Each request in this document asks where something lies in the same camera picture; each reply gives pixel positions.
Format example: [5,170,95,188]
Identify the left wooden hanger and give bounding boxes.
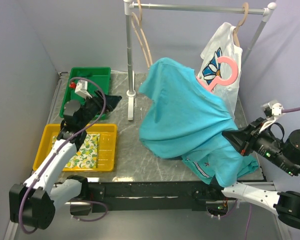
[131,0,153,69]

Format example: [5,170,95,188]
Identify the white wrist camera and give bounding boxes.
[69,80,93,99]
[259,100,284,133]

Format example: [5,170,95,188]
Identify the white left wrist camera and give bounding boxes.
[69,80,93,99]

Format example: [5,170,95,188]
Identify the teal folded shorts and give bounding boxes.
[182,154,259,187]

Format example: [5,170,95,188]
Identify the right wooden hanger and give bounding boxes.
[232,2,249,48]

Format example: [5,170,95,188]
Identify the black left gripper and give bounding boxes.
[78,89,122,128]

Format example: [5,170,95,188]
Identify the white daisy print t shirt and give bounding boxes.
[197,22,243,118]

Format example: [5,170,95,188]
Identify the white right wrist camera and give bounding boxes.
[259,100,284,133]

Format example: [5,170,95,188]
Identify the dark green cloth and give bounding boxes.
[75,71,93,79]

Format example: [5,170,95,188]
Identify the pink plastic hanger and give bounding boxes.
[196,55,239,93]

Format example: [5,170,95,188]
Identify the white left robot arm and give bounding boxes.
[8,90,122,230]

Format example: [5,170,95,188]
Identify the green plastic tray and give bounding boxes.
[59,66,111,118]

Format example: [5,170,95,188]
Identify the metal clothes rack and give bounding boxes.
[124,0,277,121]

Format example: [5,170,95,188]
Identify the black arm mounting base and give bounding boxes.
[69,181,230,218]

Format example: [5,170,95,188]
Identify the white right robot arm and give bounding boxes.
[208,118,300,230]

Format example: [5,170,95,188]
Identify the light blue t shirt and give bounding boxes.
[138,57,260,188]

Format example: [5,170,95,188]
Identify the lemon print cloth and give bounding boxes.
[64,133,100,171]

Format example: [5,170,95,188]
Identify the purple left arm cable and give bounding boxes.
[18,77,107,235]

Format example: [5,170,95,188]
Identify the wooden hanger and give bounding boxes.
[232,2,249,48]
[131,0,153,69]

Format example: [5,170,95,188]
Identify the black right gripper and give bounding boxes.
[219,114,297,173]

